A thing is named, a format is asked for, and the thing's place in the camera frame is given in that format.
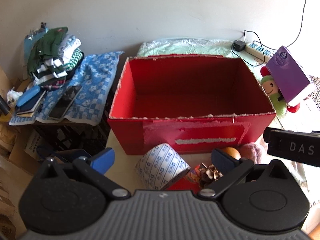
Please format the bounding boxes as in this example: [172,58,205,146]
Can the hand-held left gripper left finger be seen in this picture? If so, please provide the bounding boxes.
[37,148,132,202]

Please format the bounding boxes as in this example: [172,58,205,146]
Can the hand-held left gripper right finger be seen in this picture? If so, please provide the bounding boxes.
[197,148,292,202]

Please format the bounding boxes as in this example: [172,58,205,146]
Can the orange fruit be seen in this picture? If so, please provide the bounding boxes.
[221,147,242,160]

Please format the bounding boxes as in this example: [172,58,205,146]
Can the brown pine cone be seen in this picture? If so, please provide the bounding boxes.
[199,164,223,188]

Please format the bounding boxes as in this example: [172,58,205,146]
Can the small red packet box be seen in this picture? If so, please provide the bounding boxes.
[165,164,208,191]

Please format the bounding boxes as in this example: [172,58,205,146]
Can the white blue-printed tape roll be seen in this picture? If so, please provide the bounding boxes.
[135,143,192,191]

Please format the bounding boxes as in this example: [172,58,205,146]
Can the red cardboard box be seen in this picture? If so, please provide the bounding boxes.
[107,54,277,155]

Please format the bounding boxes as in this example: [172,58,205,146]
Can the pink plush toy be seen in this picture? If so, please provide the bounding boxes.
[237,142,266,165]

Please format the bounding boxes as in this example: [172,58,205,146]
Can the black plastic crate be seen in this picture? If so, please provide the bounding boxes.
[32,119,111,156]

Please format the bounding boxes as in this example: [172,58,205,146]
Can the leopard print cloth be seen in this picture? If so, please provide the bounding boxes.
[305,74,320,111]

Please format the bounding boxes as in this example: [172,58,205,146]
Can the green and red plush toy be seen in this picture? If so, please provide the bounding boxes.
[260,66,301,117]

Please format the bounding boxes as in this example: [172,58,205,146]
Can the smartphone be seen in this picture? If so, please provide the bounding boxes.
[48,85,83,120]

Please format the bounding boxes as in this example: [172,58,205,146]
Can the purple box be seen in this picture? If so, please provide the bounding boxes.
[265,46,316,107]

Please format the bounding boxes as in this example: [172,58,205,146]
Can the blue floral towel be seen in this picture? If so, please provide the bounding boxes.
[9,51,125,127]

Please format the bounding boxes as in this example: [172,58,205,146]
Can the brown cardboard boxes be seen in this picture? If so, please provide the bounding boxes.
[0,65,48,238]

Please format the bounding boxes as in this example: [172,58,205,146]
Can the blue glasses case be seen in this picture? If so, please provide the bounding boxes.
[16,85,41,110]

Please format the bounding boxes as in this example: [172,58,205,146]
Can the white power strip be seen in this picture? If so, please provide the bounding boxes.
[245,41,278,62]

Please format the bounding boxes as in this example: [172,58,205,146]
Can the pile of folded clothes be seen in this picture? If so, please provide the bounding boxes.
[25,22,85,88]

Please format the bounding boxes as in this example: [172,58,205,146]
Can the black power adapter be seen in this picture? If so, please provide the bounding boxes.
[232,40,247,52]

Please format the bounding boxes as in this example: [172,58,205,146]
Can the pale green sheet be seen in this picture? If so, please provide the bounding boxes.
[137,38,278,67]

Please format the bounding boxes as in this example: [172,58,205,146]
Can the black adapter cable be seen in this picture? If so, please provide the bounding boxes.
[231,30,266,67]

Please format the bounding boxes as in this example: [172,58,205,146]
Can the black wall cable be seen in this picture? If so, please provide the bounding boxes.
[285,0,308,48]

